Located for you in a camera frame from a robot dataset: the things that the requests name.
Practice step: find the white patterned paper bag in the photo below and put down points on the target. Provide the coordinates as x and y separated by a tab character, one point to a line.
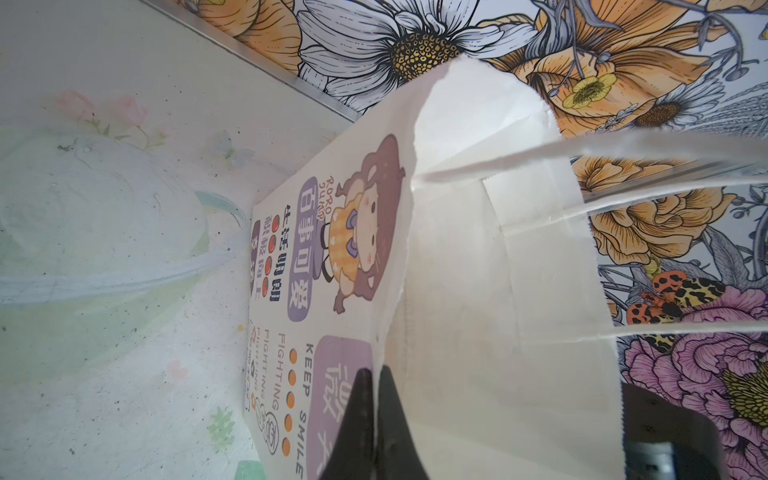
446	235

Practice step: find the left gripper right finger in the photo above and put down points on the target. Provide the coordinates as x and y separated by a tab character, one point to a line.
396	454

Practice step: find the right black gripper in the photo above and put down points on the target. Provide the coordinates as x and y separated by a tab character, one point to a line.
664	441

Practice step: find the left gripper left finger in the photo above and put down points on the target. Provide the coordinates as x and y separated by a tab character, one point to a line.
353	452

